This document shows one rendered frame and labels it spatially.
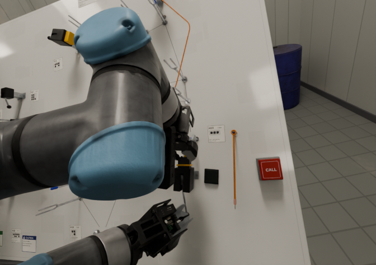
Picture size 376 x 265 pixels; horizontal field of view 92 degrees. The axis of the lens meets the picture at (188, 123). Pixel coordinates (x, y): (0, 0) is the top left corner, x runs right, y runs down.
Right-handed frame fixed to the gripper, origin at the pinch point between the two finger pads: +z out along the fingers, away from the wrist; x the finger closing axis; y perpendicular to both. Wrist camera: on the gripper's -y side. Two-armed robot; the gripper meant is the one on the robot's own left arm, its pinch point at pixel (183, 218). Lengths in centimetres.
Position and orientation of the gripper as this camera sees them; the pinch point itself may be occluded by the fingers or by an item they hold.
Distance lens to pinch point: 53.9
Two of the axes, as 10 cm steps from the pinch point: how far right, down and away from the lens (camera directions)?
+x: -5.4, -6.9, 4.8
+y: 6.0, -7.2, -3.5
